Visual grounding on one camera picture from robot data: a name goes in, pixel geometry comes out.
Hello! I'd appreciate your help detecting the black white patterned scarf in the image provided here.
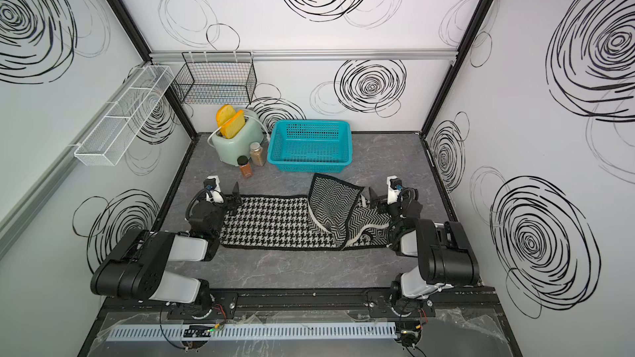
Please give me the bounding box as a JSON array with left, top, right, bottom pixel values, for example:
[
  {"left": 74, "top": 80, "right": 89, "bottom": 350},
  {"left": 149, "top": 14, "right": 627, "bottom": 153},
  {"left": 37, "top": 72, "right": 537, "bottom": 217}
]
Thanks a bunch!
[{"left": 220, "top": 174, "right": 391, "bottom": 251}]

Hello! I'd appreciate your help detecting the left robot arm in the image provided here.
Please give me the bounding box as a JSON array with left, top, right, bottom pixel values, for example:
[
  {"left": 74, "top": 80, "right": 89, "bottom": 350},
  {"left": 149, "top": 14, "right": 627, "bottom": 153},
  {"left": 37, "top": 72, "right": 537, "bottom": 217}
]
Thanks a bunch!
[{"left": 90, "top": 176, "right": 242, "bottom": 311}]

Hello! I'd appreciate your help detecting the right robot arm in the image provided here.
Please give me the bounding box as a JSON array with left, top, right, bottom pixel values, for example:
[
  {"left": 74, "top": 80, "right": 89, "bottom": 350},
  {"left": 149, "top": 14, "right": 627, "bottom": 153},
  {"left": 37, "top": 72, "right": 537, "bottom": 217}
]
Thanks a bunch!
[{"left": 369, "top": 178, "right": 480, "bottom": 310}]

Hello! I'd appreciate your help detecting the teal plastic basket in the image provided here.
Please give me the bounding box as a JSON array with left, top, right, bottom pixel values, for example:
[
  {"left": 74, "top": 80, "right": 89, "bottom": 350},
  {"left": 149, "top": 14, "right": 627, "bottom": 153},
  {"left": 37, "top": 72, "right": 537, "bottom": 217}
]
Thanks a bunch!
[{"left": 267, "top": 120, "right": 353, "bottom": 173}]

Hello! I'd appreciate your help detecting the dark spice jar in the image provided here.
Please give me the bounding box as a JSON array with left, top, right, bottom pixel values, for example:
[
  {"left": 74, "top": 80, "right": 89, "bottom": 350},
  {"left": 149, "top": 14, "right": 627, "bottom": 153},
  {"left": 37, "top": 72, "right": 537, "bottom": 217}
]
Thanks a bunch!
[{"left": 236, "top": 155, "right": 253, "bottom": 179}]

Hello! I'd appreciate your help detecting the mint green toaster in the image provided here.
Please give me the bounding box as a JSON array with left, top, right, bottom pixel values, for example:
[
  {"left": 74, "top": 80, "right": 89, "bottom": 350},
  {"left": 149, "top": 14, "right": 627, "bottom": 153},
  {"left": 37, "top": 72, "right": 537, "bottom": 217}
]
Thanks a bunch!
[{"left": 208, "top": 110, "right": 266, "bottom": 166}]

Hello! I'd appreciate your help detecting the light spice jar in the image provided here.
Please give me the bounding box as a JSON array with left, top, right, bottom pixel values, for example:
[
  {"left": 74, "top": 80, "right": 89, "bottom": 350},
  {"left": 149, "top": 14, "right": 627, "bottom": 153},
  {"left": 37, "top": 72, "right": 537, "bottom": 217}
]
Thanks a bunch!
[{"left": 250, "top": 142, "right": 266, "bottom": 167}]

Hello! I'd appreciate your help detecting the yellow toast slice front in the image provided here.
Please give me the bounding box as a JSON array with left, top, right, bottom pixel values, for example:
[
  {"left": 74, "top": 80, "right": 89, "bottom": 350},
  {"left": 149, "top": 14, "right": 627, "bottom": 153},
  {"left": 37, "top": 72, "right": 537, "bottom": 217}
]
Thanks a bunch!
[{"left": 220, "top": 110, "right": 246, "bottom": 140}]

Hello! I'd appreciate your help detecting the yellow toast slice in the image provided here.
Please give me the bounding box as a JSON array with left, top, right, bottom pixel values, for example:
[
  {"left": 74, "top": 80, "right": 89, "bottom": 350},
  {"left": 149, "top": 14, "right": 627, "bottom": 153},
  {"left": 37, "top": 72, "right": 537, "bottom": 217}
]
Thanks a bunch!
[
  {"left": 216, "top": 104, "right": 236, "bottom": 127},
  {"left": 220, "top": 110, "right": 246, "bottom": 140}
]

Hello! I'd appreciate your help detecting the yellow toast slice rear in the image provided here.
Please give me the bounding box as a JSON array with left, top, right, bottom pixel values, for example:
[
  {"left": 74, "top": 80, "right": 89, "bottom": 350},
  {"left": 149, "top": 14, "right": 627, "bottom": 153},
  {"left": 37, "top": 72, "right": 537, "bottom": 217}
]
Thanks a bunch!
[{"left": 216, "top": 104, "right": 236, "bottom": 127}]

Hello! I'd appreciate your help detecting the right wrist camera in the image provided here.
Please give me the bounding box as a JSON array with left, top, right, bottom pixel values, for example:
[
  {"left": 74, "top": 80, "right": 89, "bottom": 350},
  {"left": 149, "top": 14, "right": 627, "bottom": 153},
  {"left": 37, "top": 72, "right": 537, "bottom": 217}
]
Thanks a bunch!
[{"left": 387, "top": 175, "right": 403, "bottom": 195}]

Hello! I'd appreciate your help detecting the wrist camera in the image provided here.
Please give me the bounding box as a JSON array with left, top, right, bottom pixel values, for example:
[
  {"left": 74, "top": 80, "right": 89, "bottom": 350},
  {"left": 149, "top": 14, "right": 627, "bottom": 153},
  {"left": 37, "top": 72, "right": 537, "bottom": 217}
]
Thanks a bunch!
[
  {"left": 203, "top": 175, "right": 221, "bottom": 193},
  {"left": 387, "top": 175, "right": 403, "bottom": 195}
]

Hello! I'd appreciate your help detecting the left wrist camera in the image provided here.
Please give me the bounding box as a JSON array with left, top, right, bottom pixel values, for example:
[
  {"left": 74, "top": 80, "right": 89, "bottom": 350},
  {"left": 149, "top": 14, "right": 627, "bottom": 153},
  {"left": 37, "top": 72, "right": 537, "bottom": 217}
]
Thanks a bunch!
[{"left": 203, "top": 175, "right": 221, "bottom": 193}]

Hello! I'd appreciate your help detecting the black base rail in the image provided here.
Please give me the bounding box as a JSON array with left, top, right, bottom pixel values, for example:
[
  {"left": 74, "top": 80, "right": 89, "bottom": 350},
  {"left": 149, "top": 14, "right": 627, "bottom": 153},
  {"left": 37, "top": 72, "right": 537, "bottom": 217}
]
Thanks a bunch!
[{"left": 98, "top": 287, "right": 503, "bottom": 322}]

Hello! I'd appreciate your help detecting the black wire wall basket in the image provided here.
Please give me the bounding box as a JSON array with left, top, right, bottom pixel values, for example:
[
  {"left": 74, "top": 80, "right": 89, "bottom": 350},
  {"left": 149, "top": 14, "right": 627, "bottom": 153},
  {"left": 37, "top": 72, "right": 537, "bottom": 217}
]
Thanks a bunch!
[{"left": 173, "top": 51, "right": 257, "bottom": 106}]

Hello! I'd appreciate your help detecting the grey slotted cable duct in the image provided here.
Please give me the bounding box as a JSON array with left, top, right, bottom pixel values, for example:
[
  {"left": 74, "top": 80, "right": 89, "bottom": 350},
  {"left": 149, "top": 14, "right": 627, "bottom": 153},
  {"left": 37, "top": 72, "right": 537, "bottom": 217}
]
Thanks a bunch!
[{"left": 106, "top": 322, "right": 397, "bottom": 343}]

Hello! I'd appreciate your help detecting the white wire wall shelf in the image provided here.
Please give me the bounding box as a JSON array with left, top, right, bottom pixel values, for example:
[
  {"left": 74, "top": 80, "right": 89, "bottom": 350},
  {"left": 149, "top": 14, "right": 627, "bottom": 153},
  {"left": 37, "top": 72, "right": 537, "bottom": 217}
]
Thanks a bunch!
[{"left": 74, "top": 65, "right": 175, "bottom": 166}]

